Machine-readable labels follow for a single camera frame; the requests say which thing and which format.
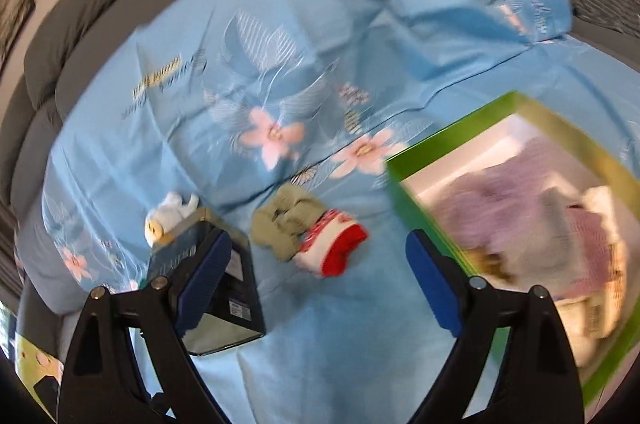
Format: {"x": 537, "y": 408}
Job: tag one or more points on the black tin box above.
{"x": 235, "y": 304}

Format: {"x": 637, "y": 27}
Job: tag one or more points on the blue floral bedsheet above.
{"x": 325, "y": 329}

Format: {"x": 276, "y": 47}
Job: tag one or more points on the grey sofa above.
{"x": 90, "y": 29}

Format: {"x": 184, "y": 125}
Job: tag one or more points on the green cardboard box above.
{"x": 400, "y": 184}

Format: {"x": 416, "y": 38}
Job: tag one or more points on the yellow floral cloth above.
{"x": 35, "y": 359}

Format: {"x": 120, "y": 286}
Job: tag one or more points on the red white sock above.
{"x": 332, "y": 244}

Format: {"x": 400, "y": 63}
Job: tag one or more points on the grey green sock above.
{"x": 285, "y": 219}

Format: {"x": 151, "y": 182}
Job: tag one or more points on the white plush toy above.
{"x": 167, "y": 214}

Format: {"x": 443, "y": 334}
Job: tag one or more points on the framed wall picture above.
{"x": 15, "y": 9}

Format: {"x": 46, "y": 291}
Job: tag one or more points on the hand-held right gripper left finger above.
{"x": 207, "y": 274}

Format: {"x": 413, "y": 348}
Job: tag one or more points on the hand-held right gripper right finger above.
{"x": 435, "y": 284}

